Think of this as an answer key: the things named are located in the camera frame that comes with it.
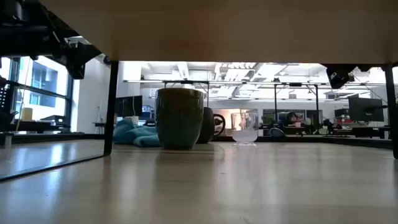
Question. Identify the speckled green brown ceramic cup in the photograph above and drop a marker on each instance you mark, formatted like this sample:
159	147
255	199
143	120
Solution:
178	121

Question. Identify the clear glass cup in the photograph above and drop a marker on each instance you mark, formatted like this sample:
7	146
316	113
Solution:
245	132

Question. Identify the white background container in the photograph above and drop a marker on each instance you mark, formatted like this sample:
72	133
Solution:
132	120

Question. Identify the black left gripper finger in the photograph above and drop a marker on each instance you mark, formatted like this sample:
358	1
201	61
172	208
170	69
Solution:
79	57

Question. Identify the person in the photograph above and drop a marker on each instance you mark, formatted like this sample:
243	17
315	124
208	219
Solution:
292	119

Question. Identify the black mug with green inside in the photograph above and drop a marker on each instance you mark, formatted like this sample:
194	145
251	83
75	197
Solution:
207	126

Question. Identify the dark background desk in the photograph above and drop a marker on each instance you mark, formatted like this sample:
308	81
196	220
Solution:
37	126

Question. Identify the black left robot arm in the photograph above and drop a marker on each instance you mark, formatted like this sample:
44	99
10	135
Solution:
7	18

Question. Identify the blue cloth towel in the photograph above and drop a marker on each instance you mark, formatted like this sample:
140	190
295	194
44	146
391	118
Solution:
133	135

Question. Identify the cream cylinder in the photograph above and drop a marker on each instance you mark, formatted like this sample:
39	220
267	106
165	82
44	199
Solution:
26	114

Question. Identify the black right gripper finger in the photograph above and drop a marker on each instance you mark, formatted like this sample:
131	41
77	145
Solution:
337	74

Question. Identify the black computer monitor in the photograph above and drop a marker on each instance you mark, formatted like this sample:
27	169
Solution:
365	109
128	106

